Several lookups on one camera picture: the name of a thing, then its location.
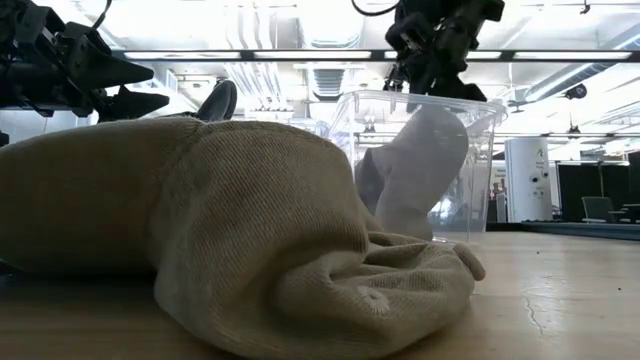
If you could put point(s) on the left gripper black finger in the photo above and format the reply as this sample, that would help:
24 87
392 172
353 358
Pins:
107 70
132 104

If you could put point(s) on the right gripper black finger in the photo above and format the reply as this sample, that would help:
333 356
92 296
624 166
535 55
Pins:
470 92
396 80

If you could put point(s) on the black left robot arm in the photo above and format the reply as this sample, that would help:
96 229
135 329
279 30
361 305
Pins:
40 87

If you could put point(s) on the dark grey knit hat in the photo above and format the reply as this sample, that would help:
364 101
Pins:
217 105

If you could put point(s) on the clear plastic bin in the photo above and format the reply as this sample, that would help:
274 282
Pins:
465 165

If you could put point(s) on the white round pillar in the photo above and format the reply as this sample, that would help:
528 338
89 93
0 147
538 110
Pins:
527 180

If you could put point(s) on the black room partition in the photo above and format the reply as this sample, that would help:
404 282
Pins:
575 190

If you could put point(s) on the grey office chair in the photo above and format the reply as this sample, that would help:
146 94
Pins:
600 209

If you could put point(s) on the black metal table frame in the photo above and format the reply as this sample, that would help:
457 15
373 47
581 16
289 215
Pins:
585 230

